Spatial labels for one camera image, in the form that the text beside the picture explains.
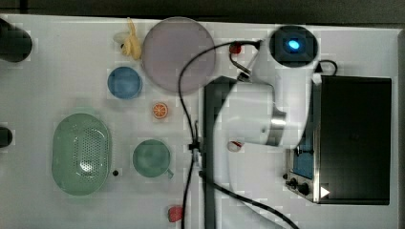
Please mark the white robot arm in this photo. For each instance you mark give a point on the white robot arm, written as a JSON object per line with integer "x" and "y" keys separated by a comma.
{"x": 271, "y": 109}

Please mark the green oval strainer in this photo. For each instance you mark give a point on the green oval strainer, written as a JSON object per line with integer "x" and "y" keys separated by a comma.
{"x": 81, "y": 158}

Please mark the orange slice toy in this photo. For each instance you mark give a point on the orange slice toy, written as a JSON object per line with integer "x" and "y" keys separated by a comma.
{"x": 160, "y": 110}

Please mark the red toy strawberry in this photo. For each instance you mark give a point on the red toy strawberry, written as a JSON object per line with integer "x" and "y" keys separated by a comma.
{"x": 235, "y": 48}

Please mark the large grey plate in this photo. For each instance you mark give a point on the large grey plate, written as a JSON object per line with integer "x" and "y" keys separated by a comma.
{"x": 167, "y": 48}

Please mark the blue bowl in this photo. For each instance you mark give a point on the blue bowl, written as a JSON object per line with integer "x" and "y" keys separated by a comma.
{"x": 124, "y": 83}

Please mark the yellow toy banana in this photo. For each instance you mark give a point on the yellow toy banana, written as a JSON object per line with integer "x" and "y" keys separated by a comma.
{"x": 130, "y": 45}

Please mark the red toy fruit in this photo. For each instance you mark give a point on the red toy fruit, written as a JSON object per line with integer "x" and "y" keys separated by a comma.
{"x": 175, "y": 213}

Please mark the black toaster oven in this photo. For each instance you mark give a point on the black toaster oven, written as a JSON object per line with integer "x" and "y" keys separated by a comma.
{"x": 344, "y": 156}

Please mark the black cylinder container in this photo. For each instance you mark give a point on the black cylinder container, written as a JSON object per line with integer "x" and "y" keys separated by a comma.
{"x": 5, "y": 137}

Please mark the black cylinder cup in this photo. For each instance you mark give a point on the black cylinder cup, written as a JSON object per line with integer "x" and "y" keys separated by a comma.
{"x": 15, "y": 43}

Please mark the green cup with handle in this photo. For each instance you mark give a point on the green cup with handle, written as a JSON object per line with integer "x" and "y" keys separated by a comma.
{"x": 152, "y": 158}

